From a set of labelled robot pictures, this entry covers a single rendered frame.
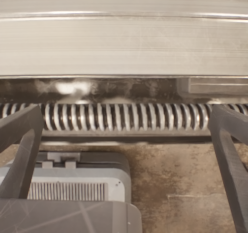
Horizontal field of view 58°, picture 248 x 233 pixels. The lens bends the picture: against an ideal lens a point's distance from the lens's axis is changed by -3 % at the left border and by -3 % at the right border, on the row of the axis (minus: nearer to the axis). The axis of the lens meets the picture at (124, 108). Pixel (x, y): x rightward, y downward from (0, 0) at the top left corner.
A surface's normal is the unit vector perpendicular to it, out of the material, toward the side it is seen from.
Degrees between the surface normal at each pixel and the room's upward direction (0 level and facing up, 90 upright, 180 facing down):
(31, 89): 0
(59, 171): 45
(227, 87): 0
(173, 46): 36
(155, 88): 0
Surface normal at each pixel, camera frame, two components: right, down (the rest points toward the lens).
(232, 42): 0.01, 0.66
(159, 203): 0.02, 0.10
